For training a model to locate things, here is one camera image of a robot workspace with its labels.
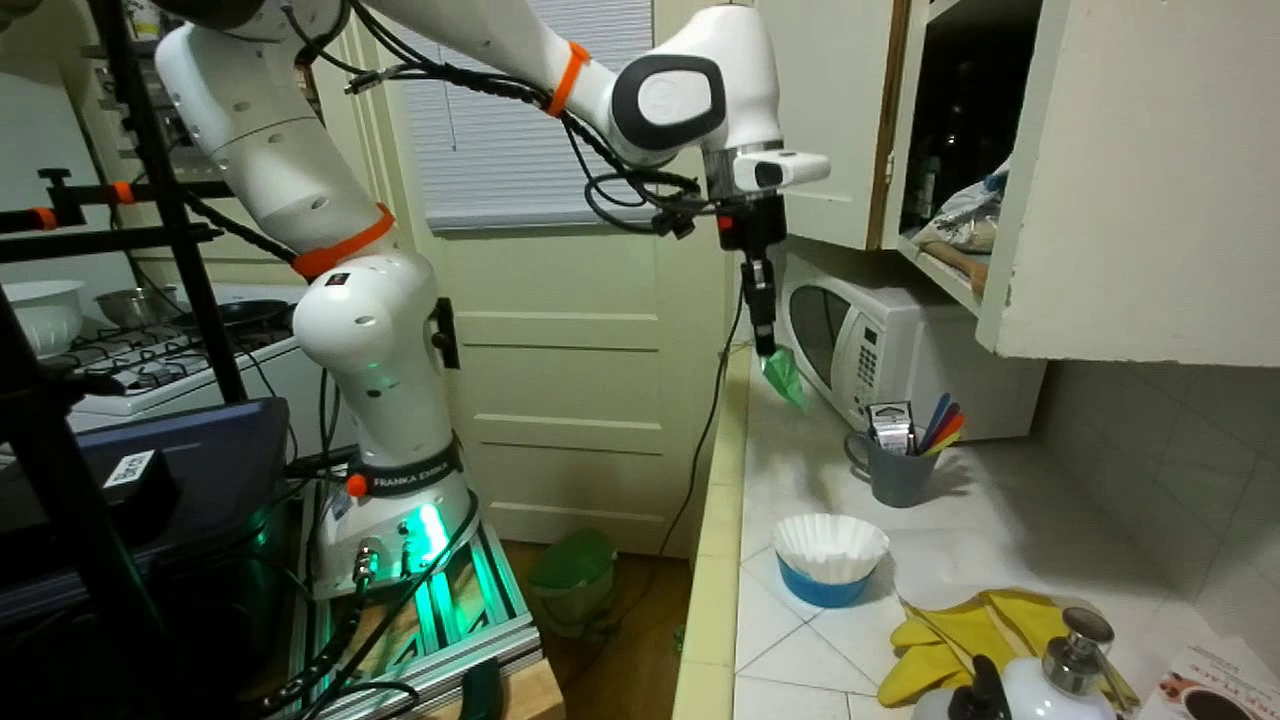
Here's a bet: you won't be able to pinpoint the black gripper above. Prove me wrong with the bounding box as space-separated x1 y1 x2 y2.
714 197 786 355

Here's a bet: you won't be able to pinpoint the blue bowl with coffee filters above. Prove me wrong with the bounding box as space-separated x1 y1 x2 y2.
770 513 888 608

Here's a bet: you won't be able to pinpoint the yellow rubber gloves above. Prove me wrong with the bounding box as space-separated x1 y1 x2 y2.
875 589 1138 720

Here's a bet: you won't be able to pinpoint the grey mug with utensils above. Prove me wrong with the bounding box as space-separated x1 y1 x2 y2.
848 398 965 508

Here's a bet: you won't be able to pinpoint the white soap pump bottle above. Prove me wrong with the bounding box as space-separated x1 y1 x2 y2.
911 646 1115 720

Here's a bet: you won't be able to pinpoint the white microwave oven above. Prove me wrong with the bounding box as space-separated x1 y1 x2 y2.
778 253 1042 439

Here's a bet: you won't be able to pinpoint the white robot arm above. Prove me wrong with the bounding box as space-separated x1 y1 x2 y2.
156 0 826 501

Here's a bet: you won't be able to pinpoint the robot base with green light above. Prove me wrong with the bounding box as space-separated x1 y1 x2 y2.
265 490 539 720

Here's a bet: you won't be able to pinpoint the green bucket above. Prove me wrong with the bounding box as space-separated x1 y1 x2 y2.
527 528 616 638

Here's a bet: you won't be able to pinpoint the white open cabinet door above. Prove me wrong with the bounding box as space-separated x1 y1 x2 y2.
976 0 1280 367

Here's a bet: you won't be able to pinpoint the white upper cabinet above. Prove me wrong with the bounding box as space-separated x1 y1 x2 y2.
742 0 1041 309

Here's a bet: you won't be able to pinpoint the black power cable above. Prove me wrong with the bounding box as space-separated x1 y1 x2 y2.
651 285 753 562

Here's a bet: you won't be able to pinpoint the black tripod stand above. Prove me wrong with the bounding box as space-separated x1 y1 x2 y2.
0 0 244 405

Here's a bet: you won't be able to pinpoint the white window blind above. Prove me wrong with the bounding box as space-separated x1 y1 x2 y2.
390 0 651 237

